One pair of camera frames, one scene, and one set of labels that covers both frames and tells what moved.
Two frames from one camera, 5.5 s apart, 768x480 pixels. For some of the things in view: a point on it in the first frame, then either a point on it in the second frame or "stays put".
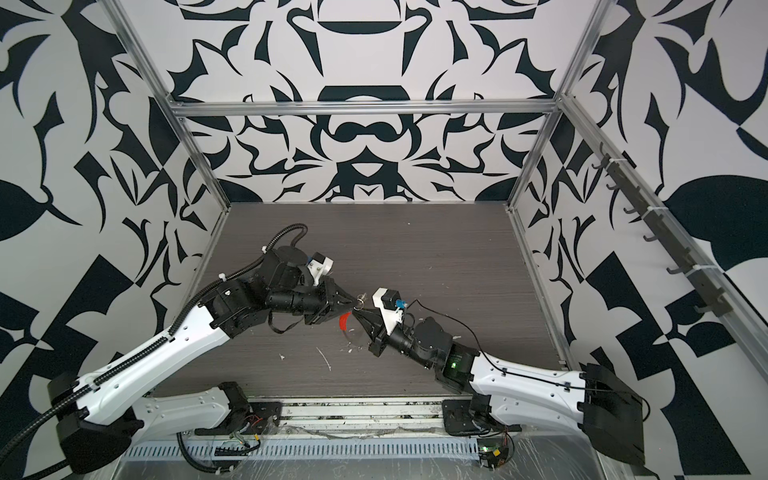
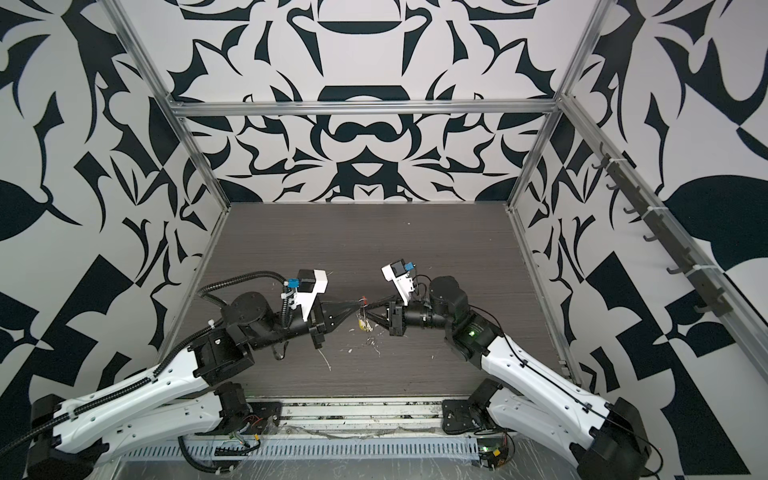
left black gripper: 328,304 → 324,314
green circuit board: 492,452 stays put
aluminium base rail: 363,418 stays put
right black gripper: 380,336 → 400,319
